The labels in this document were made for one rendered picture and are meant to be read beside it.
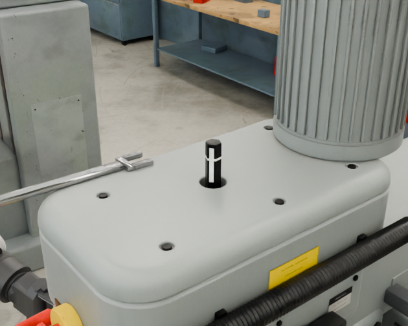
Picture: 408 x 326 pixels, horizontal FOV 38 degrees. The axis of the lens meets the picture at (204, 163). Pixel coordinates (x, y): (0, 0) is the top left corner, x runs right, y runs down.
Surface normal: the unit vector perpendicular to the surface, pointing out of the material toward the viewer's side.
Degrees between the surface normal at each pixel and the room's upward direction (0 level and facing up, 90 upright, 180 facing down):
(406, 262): 90
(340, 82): 90
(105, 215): 0
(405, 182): 0
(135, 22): 90
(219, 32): 90
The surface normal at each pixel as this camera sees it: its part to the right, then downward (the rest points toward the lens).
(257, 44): -0.79, 0.28
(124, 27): 0.62, 0.36
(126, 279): -0.15, -0.31
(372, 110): 0.22, 0.44
